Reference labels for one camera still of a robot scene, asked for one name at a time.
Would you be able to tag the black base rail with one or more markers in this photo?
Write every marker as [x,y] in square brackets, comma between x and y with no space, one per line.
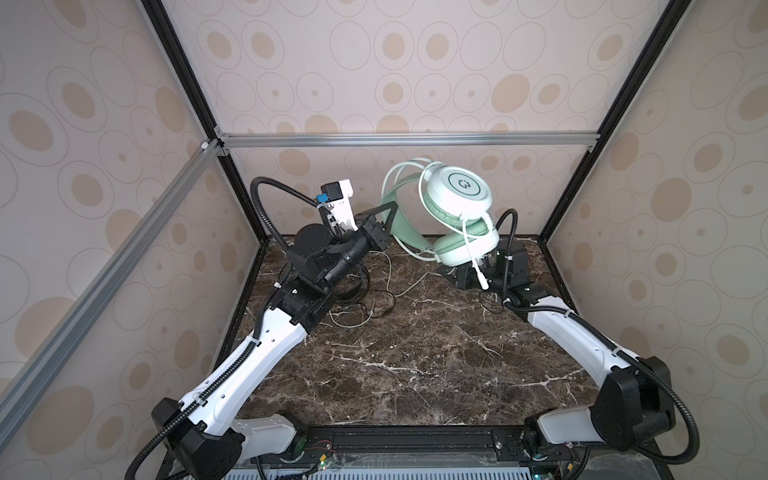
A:
[504,443]

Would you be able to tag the aluminium frame rail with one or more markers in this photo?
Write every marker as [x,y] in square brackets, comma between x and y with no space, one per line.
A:
[425,139]

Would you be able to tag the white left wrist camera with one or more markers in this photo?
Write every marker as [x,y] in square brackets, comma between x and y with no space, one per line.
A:
[334,204]

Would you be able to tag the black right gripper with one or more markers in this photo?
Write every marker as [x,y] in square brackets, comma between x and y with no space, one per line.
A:
[463,276]

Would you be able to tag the black frame corner post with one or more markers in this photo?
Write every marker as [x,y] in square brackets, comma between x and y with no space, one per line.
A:
[160,22]

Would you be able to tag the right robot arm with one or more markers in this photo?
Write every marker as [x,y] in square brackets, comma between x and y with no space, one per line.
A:
[636,402]

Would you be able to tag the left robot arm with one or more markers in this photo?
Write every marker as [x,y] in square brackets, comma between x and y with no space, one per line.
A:
[202,430]

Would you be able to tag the black headphones blue accents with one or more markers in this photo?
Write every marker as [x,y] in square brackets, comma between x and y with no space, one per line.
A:
[354,286]

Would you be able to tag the aluminium left side rail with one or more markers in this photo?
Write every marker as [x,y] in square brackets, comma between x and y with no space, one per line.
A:
[40,371]

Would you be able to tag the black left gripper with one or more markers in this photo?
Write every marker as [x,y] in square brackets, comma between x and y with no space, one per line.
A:
[372,232]

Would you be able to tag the mint green headphones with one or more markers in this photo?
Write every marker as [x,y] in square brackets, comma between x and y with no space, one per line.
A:
[456,198]

